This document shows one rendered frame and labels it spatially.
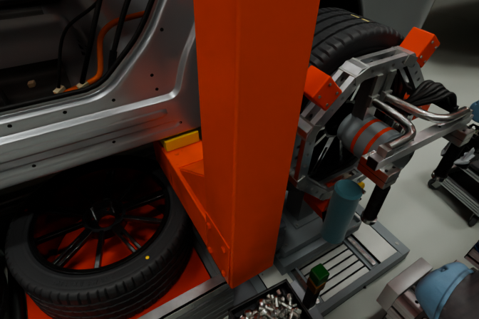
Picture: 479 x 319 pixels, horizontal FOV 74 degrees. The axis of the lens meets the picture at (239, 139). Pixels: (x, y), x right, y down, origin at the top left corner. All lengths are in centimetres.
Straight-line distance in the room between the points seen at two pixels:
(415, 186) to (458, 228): 34
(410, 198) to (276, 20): 187
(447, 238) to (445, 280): 170
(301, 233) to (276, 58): 114
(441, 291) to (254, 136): 38
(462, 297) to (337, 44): 69
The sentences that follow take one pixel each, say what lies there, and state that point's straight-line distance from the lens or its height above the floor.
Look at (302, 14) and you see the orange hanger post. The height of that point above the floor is 134.
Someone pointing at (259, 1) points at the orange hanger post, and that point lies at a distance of 50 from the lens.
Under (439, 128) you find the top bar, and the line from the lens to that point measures 105.
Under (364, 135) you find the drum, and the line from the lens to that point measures 106.
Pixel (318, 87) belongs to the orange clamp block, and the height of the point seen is 110.
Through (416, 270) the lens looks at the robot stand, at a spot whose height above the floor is 77.
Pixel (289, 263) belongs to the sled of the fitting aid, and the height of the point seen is 17.
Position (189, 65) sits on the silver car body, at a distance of 110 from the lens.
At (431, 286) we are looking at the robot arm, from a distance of 47.
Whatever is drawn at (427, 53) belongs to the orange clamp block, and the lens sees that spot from 117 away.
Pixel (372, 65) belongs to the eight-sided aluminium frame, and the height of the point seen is 112.
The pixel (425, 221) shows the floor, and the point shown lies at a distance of 219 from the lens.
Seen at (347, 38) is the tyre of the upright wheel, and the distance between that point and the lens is 98.
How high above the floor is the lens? 150
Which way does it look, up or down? 39 degrees down
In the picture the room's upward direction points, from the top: 2 degrees clockwise
